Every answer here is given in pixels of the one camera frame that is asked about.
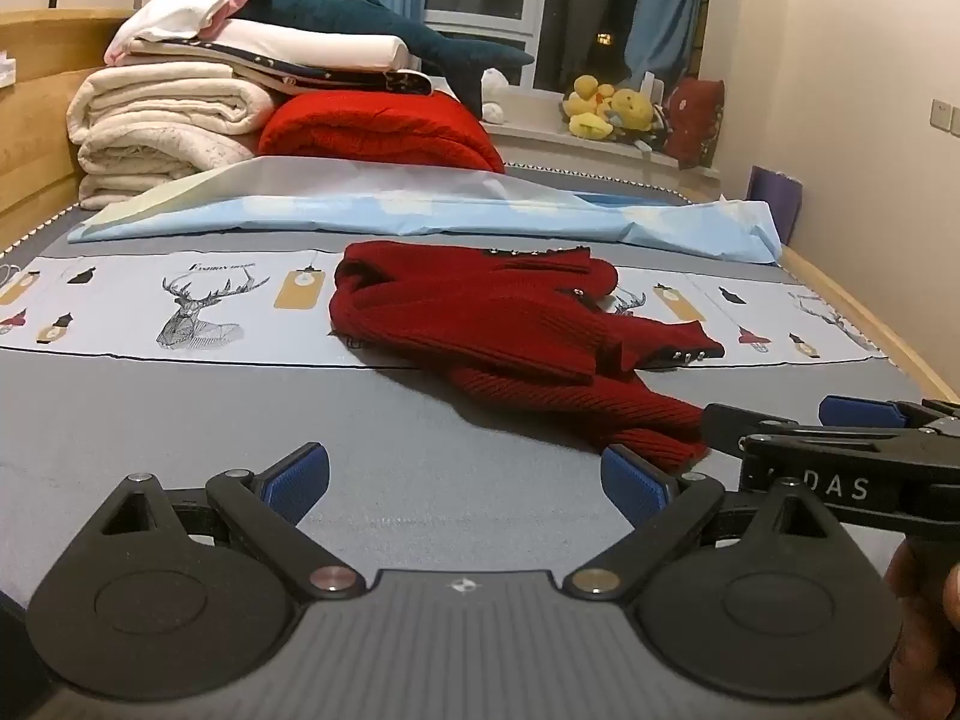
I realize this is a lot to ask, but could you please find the deer printed bed sheet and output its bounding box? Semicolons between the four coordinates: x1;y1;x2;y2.
0;246;901;372

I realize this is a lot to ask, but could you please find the white window sill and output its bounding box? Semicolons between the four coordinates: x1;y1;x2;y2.
480;118;721;182

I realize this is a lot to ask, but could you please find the red knit sweater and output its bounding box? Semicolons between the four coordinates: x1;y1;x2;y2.
328;240;727;475

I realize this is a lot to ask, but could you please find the white and pink garment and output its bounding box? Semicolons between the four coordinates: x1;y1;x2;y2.
103;0;248;65

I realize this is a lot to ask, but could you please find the navy trimmed folded quilt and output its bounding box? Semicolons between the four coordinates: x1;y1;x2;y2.
225;52;436;97

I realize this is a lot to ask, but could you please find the yellow duck plush toy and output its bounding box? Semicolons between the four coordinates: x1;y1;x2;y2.
562;75;620;141

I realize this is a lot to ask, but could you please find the white folded quilt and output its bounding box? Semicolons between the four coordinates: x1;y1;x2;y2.
66;64;282;211

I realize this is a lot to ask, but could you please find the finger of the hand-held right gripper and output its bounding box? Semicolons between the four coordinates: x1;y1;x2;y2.
819;395;960;432
701;403;800;458

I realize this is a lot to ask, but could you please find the dark red cushion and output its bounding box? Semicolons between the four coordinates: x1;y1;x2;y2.
664;77;727;170

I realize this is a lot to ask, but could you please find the light blue sheet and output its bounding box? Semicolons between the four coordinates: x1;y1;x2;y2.
67;156;785;263

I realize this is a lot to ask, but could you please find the white folded sheet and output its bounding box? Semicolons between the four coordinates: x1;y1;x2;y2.
120;19;412;74

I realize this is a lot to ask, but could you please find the purple bag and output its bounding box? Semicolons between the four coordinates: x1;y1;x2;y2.
748;165;803;247

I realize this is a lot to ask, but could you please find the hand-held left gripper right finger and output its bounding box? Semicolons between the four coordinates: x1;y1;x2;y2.
562;444;833;597

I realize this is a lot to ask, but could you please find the dark teal shark plush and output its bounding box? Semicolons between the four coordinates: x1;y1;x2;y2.
240;0;535;110

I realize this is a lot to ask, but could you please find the person's right hand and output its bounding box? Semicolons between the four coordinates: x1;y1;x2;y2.
885;540;960;720

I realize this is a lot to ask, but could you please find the small white plush toy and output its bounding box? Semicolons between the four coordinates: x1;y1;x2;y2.
480;67;511;123

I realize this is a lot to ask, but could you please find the red folded blanket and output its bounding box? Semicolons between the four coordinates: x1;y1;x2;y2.
257;90;507;175

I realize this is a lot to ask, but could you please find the yellow round plush toy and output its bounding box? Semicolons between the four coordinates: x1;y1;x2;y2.
611;86;662;137

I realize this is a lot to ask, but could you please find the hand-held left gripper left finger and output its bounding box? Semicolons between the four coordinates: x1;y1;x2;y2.
101;442;357;601

